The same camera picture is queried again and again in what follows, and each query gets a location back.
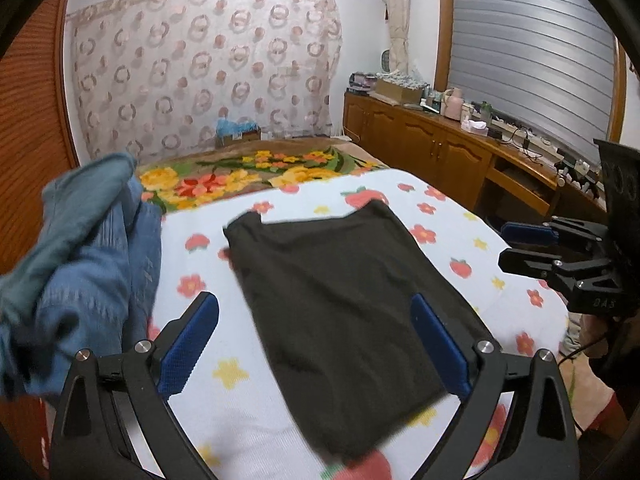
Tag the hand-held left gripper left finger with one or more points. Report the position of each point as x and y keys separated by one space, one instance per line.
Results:
x=190 y=345

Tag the pink thermos jug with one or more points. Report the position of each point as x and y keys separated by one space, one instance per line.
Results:
x=452 y=105

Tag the black pants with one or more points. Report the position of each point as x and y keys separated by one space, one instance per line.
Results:
x=340 y=310

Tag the teal denim jeans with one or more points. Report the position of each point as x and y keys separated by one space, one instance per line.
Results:
x=75 y=210

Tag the small cardboard box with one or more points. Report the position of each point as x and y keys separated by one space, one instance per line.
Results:
x=242 y=139

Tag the pink tissue box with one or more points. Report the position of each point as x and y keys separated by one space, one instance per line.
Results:
x=475 y=127

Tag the blue denim jeans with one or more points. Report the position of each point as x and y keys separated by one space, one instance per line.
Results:
x=90 y=310

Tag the small round fan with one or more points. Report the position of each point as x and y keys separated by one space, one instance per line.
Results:
x=387 y=60

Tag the white strawberry flower blanket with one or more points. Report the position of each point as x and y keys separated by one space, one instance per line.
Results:
x=260 y=410

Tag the grey window blind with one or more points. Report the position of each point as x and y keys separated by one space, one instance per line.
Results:
x=525 y=50

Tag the beige tied curtain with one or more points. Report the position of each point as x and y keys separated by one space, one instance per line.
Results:
x=397 y=10

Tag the floral plush blanket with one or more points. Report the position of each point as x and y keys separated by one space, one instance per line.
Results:
x=225 y=180

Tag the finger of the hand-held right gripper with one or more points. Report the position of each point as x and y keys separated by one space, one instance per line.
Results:
x=530 y=260
x=530 y=234

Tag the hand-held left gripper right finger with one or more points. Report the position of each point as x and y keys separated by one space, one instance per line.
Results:
x=440 y=345

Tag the wooden sideboard cabinet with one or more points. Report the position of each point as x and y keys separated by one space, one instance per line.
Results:
x=415 y=145

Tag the white power strip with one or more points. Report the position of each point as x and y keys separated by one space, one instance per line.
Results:
x=537 y=141

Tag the wooden louvred wardrobe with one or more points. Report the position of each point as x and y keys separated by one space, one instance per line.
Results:
x=30 y=135

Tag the circle patterned sheer curtain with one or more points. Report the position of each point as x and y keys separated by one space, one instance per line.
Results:
x=200 y=60

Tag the cardboard box with packets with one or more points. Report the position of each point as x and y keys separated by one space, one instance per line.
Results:
x=397 y=90

